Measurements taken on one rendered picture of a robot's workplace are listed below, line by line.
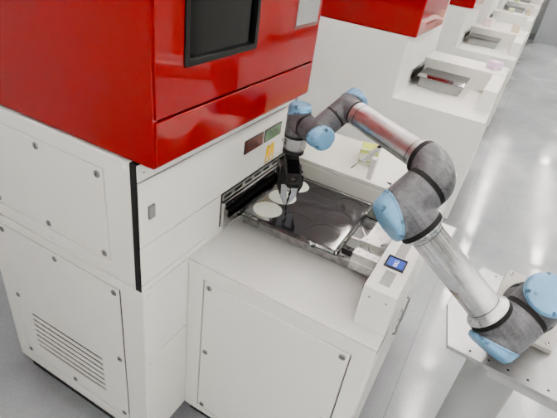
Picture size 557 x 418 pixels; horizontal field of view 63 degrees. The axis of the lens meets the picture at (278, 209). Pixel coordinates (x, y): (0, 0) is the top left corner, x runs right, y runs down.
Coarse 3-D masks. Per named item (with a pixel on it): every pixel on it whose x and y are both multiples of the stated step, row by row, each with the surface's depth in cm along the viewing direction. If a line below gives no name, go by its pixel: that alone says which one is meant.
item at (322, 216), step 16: (304, 192) 168; (320, 192) 170; (336, 192) 171; (288, 208) 157; (304, 208) 159; (320, 208) 160; (336, 208) 161; (352, 208) 163; (288, 224) 149; (304, 224) 150; (320, 224) 152; (336, 224) 153; (352, 224) 154; (320, 240) 144; (336, 240) 145
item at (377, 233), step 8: (376, 224) 160; (376, 232) 155; (384, 232) 156; (376, 240) 152; (384, 240) 152; (360, 248) 146; (352, 264) 140; (360, 264) 139; (360, 272) 140; (368, 272) 139
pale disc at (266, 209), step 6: (258, 204) 157; (264, 204) 158; (270, 204) 158; (276, 204) 159; (258, 210) 154; (264, 210) 154; (270, 210) 155; (276, 210) 155; (264, 216) 151; (270, 216) 151
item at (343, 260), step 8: (248, 224) 160; (256, 224) 158; (272, 232) 156; (280, 232) 154; (288, 240) 153; (296, 240) 152; (304, 248) 152; (312, 248) 150; (328, 256) 148; (336, 256) 147; (344, 256) 147; (344, 264) 146
